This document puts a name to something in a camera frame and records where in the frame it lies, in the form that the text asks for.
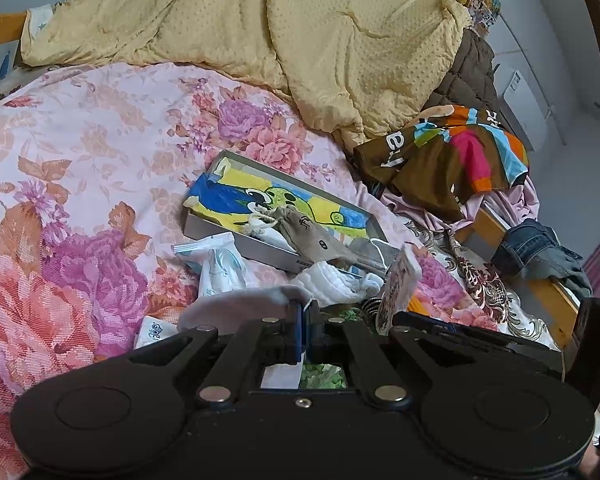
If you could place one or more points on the beige drawstring pouch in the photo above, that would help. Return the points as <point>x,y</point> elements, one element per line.
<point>311,240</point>

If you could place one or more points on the right human hand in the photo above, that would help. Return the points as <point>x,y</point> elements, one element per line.
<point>590,465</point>

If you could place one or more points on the yellow dotted quilt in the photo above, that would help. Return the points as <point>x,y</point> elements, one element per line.
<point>353,68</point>

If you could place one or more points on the white air conditioner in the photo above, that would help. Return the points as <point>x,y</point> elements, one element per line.
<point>520,109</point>

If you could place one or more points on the white blue tissue pack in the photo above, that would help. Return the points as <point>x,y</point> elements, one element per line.
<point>218,264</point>

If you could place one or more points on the pink floral bed cover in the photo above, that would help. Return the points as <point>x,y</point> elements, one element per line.
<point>94,166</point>

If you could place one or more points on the colourful cartoon pillow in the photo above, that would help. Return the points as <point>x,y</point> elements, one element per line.
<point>483,13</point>

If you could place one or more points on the lilac cloth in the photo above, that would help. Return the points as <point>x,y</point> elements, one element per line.
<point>513,206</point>

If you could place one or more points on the white knitted sock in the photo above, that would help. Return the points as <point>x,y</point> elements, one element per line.
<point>329,286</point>

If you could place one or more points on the brown colourful striped garment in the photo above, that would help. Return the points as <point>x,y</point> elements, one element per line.
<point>451,154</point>

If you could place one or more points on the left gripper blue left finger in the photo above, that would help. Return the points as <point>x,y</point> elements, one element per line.
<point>294,332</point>

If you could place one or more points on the grey tray with cartoon cloth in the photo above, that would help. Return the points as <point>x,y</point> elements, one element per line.
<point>238,195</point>

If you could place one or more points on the brown quilted jacket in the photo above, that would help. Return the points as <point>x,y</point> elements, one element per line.
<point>470,80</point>

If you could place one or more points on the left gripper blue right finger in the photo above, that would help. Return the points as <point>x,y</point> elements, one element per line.
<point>311,324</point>

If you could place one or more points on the orange white carton box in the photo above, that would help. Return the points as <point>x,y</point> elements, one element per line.
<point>400,285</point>

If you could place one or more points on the maroon gold patterned blanket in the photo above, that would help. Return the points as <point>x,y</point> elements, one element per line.
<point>460,287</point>

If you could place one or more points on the grey sock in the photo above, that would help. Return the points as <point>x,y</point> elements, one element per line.
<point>229,310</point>

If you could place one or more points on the blue denim jeans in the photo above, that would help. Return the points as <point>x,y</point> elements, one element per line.
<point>532,251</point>

